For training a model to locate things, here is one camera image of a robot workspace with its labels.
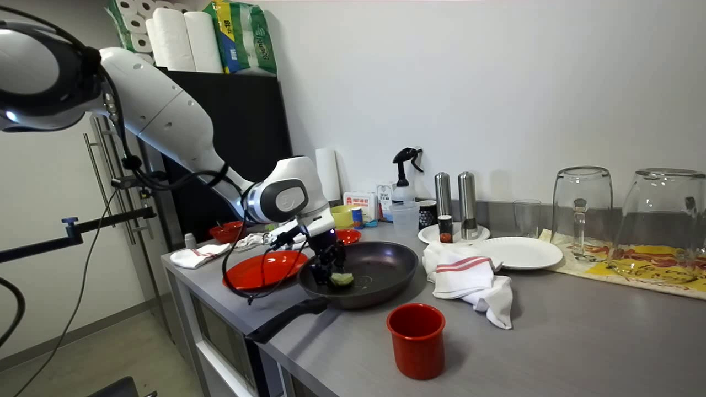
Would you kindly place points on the large upturned glass jar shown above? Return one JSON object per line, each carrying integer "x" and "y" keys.
{"x": 664, "y": 218}

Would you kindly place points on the paper towel rolls pack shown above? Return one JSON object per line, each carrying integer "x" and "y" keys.
{"x": 183, "y": 40}

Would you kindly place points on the red plastic utensil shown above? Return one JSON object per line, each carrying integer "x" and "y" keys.
{"x": 223, "y": 232}

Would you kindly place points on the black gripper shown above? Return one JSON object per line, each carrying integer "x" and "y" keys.
{"x": 330, "y": 255}

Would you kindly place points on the white paper towel roll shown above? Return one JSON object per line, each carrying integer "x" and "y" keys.
{"x": 330, "y": 175}

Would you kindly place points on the black equipment stand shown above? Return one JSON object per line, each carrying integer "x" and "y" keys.
{"x": 122, "y": 389}

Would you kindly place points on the black cabinet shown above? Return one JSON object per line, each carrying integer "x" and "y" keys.
{"x": 250, "y": 124}

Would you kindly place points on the white dinner plate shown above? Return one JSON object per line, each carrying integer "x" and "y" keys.
{"x": 518, "y": 255}

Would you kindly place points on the yellow patterned mat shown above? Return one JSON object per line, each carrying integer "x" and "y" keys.
{"x": 647, "y": 277}

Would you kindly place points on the small grey bottle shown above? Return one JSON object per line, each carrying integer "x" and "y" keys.
{"x": 190, "y": 241}

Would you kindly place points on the patterned paper pack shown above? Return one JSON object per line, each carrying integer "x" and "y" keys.
{"x": 129, "y": 25}

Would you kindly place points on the crumpled white cloth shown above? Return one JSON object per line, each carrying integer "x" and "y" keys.
{"x": 192, "y": 256}

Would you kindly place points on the yellow green bowl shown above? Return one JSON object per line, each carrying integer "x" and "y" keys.
{"x": 342, "y": 218}

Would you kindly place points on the spray bottle black nozzle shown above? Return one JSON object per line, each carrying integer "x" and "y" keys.
{"x": 403, "y": 195}

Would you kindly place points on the red dinner plate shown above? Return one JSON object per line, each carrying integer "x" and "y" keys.
{"x": 255, "y": 274}

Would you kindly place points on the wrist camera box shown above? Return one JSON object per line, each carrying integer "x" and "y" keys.
{"x": 321, "y": 223}

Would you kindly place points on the small dark spice jar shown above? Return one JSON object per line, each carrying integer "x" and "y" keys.
{"x": 447, "y": 230}

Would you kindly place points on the green package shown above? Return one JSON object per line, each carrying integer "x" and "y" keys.
{"x": 250, "y": 36}

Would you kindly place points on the clear plastic container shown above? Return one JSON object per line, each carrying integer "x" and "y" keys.
{"x": 429, "y": 215}

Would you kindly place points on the dark frying pan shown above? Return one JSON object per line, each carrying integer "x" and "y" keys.
{"x": 382, "y": 272}

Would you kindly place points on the blue can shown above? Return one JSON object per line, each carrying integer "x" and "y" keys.
{"x": 358, "y": 220}

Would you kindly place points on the white first aid kit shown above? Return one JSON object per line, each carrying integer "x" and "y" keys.
{"x": 358, "y": 202}

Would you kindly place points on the yellow green sponge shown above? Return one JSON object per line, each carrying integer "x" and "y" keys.
{"x": 342, "y": 278}

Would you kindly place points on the small white box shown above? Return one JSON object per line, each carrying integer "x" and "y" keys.
{"x": 384, "y": 200}

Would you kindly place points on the red bowl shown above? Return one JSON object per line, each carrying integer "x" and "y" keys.
{"x": 350, "y": 238}

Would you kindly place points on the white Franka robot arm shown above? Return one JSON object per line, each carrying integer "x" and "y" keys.
{"x": 162, "y": 112}

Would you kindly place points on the steel shaker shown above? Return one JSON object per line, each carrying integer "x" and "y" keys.
{"x": 441, "y": 192}
{"x": 468, "y": 195}

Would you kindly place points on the red cup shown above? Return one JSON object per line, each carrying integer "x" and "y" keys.
{"x": 418, "y": 346}

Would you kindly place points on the white towel red stripe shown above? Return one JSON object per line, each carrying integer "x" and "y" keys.
{"x": 463, "y": 278}

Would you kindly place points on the small white saucer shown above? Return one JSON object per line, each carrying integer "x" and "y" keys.
{"x": 427, "y": 234}

